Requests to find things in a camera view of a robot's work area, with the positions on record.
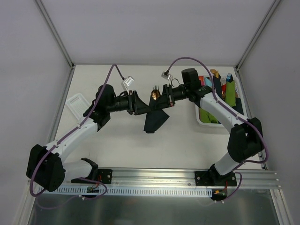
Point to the pink napkin roll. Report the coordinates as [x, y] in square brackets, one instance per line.
[202, 81]

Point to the dark navy napkin roll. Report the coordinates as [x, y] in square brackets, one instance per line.
[217, 85]

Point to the blue fork in bin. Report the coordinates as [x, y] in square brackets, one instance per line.
[229, 78]

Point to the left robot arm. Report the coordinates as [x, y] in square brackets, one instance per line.
[47, 164]

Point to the tall green napkin roll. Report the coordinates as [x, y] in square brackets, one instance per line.
[230, 97]

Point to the dark navy paper napkin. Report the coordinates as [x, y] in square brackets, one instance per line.
[154, 119]

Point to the light blue napkin roll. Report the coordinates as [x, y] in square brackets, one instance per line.
[208, 82]

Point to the large white storage bin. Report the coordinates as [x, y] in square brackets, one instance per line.
[238, 94]

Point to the white slotted cable duct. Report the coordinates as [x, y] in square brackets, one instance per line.
[133, 191]

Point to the aluminium mounting rail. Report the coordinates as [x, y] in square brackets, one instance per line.
[251, 179]

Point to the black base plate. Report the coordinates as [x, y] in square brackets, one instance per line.
[211, 178]
[100, 175]

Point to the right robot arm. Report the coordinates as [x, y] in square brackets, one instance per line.
[246, 135]

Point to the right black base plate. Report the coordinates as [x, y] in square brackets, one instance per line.
[211, 178]

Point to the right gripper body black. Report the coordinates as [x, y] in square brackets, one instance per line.
[168, 95]

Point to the black napkin roll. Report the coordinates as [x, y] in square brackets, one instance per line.
[238, 106]

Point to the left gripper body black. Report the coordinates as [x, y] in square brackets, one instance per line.
[135, 102]

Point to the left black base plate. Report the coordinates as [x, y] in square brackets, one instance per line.
[100, 175]

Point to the middle green napkin roll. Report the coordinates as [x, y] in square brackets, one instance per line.
[212, 119]

